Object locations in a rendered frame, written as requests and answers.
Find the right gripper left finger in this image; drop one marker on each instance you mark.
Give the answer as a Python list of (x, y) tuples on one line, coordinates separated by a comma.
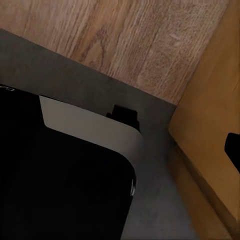
[(12, 149)]

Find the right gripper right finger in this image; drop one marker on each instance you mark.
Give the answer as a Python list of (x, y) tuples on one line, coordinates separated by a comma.
[(232, 148)]

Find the door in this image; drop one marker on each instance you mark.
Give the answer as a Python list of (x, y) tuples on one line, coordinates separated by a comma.
[(205, 177)]

